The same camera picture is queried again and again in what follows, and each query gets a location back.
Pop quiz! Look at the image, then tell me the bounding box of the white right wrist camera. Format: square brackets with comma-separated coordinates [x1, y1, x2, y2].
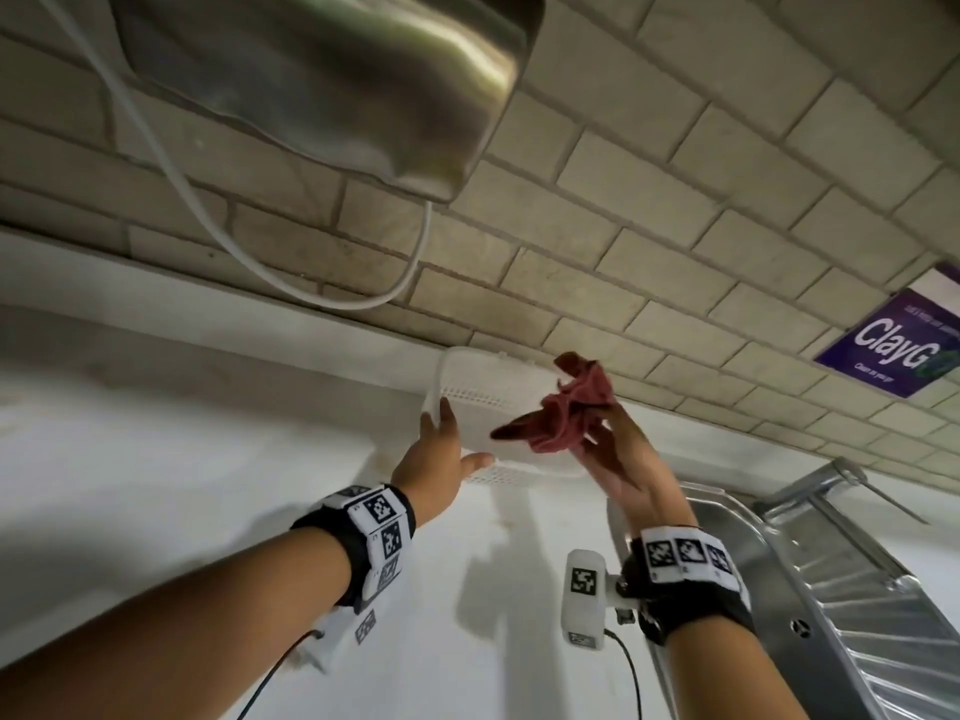
[562, 548, 630, 652]

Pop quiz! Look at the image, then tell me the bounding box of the black left camera cable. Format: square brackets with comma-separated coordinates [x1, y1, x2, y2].
[235, 629, 321, 720]

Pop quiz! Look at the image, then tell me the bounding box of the stainless steel sink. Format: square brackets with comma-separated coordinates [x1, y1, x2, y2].
[606, 478, 960, 720]

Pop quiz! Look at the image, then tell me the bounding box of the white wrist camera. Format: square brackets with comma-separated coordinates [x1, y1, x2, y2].
[298, 605, 378, 676]
[562, 548, 630, 652]

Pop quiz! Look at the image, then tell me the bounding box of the left wristband with markers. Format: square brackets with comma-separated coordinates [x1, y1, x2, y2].
[290, 482, 418, 613]

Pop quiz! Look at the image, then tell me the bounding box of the black camera cable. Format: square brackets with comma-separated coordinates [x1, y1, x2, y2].
[235, 629, 321, 720]
[603, 627, 645, 720]

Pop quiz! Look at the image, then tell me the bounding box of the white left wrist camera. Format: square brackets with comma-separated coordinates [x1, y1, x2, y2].
[298, 605, 378, 676]

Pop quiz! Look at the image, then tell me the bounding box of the white power cable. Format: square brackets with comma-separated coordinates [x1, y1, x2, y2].
[33, 0, 435, 311]

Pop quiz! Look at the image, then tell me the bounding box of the person's right forearm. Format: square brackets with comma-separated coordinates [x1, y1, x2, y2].
[663, 607, 811, 720]

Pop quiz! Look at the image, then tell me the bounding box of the person's right hand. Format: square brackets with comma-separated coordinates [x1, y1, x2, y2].
[573, 400, 699, 547]

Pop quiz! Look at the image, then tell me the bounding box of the wristband with markers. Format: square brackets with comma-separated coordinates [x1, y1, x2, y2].
[618, 525, 756, 647]
[290, 482, 418, 613]

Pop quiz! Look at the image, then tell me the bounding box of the white plastic basket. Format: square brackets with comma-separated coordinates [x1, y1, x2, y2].
[419, 346, 595, 489]

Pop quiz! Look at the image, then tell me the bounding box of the red cloth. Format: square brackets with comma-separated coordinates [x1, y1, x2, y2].
[489, 352, 618, 455]

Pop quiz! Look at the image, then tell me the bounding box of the person's left hand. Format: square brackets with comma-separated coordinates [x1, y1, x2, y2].
[390, 397, 497, 530]

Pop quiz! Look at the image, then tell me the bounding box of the purple wall sign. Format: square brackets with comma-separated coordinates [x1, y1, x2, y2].
[813, 262, 960, 401]

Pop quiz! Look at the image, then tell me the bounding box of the right wristband with markers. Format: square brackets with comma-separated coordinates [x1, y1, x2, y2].
[618, 525, 756, 647]

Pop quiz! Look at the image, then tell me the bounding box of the person's left forearm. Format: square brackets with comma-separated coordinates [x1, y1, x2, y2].
[0, 527, 355, 720]

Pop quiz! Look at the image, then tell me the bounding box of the metal faucet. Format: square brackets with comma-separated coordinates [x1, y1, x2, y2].
[751, 456, 932, 527]

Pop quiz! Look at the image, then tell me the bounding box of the black right camera cable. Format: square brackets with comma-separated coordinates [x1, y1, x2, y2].
[603, 627, 645, 720]

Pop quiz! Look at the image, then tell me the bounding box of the stainless steel hand dryer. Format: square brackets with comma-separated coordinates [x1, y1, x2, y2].
[106, 0, 547, 205]

